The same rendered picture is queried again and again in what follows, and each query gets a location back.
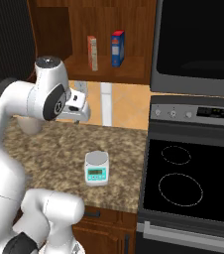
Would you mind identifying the blue food box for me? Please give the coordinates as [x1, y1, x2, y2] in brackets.
[110, 29, 126, 68]

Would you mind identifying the black steel stove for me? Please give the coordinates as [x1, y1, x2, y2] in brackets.
[136, 94, 224, 254]

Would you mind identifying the wooden drawer front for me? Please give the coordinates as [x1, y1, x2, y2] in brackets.
[80, 204, 140, 232]

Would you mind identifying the steel oven door handle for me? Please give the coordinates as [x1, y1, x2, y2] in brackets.
[143, 220, 224, 253]

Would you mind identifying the black microwave oven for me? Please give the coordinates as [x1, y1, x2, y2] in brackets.
[150, 0, 224, 99]

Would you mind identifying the white teal digital scale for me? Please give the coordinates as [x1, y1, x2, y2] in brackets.
[83, 150, 110, 188]

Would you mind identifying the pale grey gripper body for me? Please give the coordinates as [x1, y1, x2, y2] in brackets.
[55, 100, 92, 123]

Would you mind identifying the black drawer handle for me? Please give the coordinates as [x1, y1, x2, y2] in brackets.
[83, 209, 102, 219]

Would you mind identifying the black cupboard door handle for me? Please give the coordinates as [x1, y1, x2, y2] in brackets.
[123, 233, 131, 254]

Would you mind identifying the open wooden wall cabinet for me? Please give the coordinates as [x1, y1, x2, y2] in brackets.
[27, 0, 159, 86]

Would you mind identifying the orange food box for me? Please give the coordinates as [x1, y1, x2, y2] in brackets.
[86, 35, 99, 71]

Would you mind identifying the wooden cabinet door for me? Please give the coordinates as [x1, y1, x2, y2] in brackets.
[27, 0, 74, 83]

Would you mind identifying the wooden base cupboard door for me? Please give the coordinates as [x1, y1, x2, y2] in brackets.
[71, 223, 139, 254]

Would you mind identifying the white wall socket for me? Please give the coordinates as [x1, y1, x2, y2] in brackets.
[73, 80, 89, 97]

